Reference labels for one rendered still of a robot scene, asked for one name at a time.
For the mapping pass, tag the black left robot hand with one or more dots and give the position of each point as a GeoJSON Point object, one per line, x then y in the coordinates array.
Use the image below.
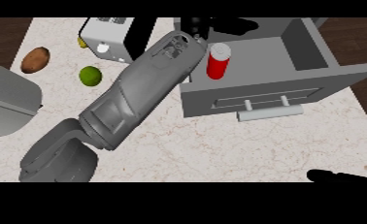
{"type": "Point", "coordinates": [229, 25]}

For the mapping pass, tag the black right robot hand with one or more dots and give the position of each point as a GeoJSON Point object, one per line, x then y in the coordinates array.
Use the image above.
{"type": "Point", "coordinates": [335, 177]}

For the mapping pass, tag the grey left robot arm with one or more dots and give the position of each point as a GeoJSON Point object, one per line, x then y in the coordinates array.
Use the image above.
{"type": "Point", "coordinates": [144, 82]}

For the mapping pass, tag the grey open drawer box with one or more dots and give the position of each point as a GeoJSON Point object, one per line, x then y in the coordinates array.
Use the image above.
{"type": "Point", "coordinates": [266, 53]}

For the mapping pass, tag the red can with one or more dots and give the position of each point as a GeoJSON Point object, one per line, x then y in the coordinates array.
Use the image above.
{"type": "Point", "coordinates": [218, 63]}

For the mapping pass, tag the white and black toaster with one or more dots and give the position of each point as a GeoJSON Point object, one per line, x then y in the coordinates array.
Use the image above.
{"type": "Point", "coordinates": [107, 38]}

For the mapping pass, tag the small yellow fruit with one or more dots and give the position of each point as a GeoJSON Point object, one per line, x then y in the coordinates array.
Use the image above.
{"type": "Point", "coordinates": [82, 42]}

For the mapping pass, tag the green lime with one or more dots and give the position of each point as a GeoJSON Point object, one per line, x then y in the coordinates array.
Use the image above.
{"type": "Point", "coordinates": [90, 76]}

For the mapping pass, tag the brown potato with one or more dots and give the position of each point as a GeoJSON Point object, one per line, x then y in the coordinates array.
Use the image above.
{"type": "Point", "coordinates": [36, 60]}

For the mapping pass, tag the grey rounded appliance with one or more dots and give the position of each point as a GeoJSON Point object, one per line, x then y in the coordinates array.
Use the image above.
{"type": "Point", "coordinates": [16, 102]}

